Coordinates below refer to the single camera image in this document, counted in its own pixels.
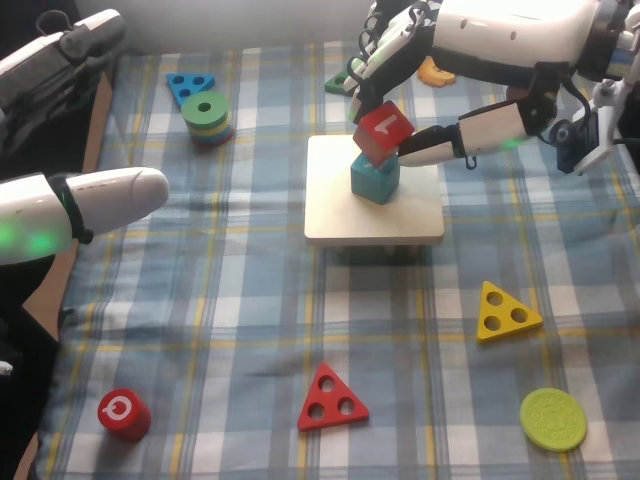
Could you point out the small wooden table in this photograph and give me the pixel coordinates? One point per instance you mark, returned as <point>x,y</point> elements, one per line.
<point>330,215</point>

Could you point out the blue triangle with holes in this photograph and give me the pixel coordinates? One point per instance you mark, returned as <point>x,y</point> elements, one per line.
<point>190,85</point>

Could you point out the red triangle with holes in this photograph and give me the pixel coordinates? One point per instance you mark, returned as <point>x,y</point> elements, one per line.
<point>330,397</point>

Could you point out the red number cube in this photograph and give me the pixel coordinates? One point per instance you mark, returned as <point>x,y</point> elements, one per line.
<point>382,132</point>

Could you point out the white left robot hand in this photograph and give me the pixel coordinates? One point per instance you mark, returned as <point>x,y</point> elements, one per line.
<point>30,210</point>

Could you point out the yellow triangle with holes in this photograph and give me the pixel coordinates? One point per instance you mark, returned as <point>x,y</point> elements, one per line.
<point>506,310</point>

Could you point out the green round cookie toy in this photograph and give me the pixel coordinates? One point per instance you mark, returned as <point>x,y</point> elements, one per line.
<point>552,420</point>

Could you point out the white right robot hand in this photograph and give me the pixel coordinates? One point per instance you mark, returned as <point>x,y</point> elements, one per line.
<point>500,30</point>

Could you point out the teal cube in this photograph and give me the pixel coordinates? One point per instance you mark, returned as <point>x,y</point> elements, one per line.
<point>372,185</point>

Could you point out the green triangle with holes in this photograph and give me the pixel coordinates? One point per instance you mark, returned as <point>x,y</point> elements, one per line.
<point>332,86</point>

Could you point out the blue plaid tablecloth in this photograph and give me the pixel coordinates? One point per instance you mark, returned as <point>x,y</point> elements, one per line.
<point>250,325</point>

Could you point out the red cylinder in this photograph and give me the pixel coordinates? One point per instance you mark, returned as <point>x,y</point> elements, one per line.
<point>130,425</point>

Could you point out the tan flower cookie toy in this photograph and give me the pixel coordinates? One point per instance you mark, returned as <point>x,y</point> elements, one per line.
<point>435,80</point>

